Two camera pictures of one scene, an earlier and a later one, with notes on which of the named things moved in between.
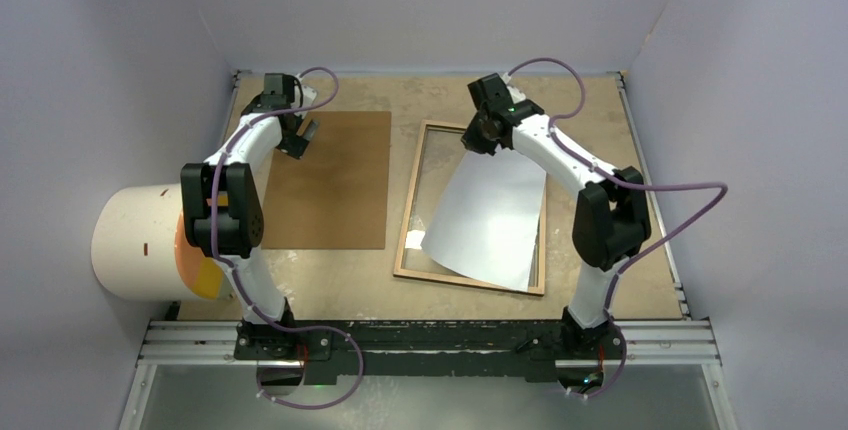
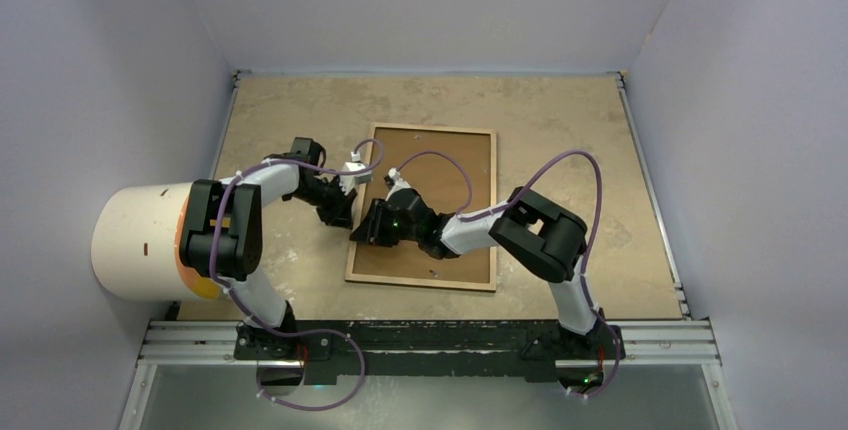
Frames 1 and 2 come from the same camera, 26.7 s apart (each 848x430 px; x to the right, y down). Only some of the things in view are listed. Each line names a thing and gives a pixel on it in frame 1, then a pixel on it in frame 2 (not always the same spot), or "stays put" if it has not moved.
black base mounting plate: x=429 y=348 stays put
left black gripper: x=294 y=143 → x=340 y=214
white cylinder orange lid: x=139 y=250 stays put
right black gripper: x=473 y=143 → x=373 y=228
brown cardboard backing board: x=334 y=197 → x=452 y=170
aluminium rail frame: x=681 y=343 stays put
